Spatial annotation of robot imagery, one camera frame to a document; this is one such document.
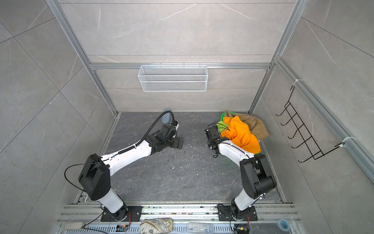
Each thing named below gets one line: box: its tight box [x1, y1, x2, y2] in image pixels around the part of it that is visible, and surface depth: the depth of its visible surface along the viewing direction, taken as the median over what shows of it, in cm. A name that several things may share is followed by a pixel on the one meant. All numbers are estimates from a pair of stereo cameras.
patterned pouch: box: [139, 217, 173, 234], surface depth 69 cm
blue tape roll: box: [277, 218, 290, 231], surface depth 72 cm
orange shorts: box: [221, 115, 262, 155], surface depth 92 cm
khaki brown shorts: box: [224, 110, 270, 140], surface depth 98 cm
